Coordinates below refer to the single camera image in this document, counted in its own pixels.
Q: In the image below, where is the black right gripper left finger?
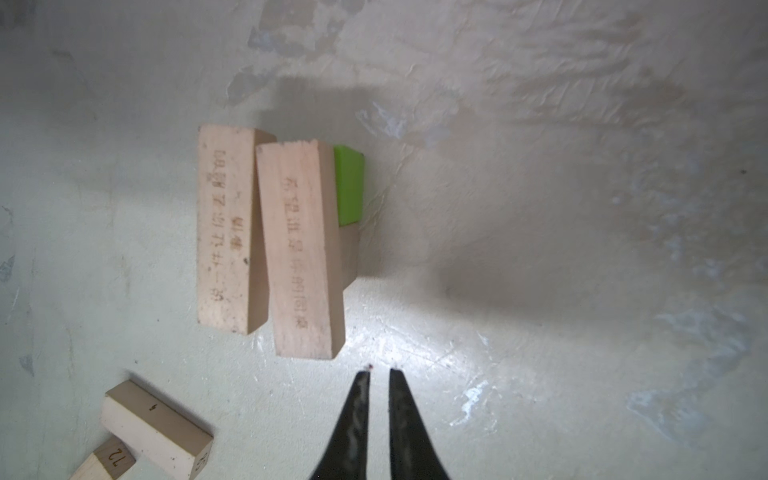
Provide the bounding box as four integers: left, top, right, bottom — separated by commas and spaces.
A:
310, 371, 370, 480

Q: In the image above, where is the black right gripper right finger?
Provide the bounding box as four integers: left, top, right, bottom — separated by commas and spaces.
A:
389, 369, 449, 480

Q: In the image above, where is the natural wood rectangular block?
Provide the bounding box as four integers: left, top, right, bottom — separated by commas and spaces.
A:
339, 223, 360, 289

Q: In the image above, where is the green wood block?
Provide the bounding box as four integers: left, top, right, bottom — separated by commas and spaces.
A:
333, 145, 365, 226

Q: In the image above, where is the flat wood plank block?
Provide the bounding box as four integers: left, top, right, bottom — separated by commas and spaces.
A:
100, 380, 213, 480

